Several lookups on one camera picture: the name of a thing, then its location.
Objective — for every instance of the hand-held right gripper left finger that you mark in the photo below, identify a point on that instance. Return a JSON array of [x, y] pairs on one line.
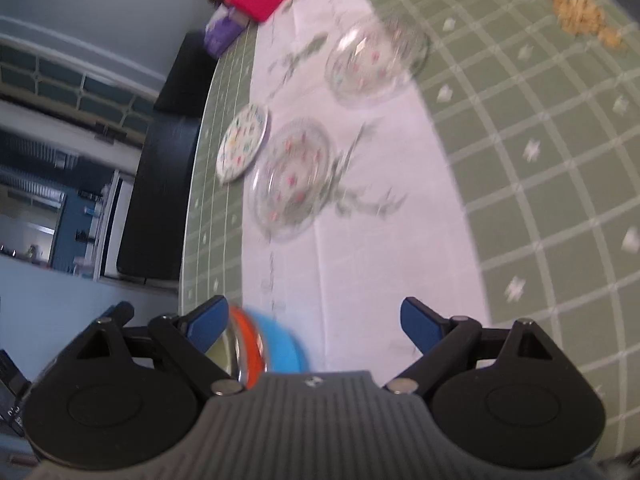
[[207, 329]]

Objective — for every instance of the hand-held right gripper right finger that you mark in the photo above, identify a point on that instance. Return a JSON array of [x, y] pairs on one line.
[[420, 327]]

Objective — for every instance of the orange steel-lined bowl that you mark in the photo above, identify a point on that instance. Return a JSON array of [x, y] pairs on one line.
[[252, 355]]

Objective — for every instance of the blue steel-lined bowl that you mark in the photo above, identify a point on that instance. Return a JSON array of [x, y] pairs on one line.
[[285, 350]]

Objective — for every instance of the large clear glass plate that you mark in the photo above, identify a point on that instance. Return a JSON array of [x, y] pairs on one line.
[[292, 177]]

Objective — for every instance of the white painted plate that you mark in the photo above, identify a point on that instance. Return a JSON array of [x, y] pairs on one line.
[[242, 142]]

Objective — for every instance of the small clear glass plate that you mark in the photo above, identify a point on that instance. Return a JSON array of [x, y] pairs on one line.
[[372, 62]]

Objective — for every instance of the black chair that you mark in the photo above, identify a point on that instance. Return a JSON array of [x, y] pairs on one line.
[[157, 200], [187, 75]]

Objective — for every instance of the green checked tablecloth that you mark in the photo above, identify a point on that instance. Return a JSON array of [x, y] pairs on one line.
[[525, 210]]

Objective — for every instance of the white glazed door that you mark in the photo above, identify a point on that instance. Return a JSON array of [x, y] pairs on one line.
[[65, 82]]

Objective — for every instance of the purple tissue pack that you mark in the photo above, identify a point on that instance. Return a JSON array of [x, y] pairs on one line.
[[225, 32]]

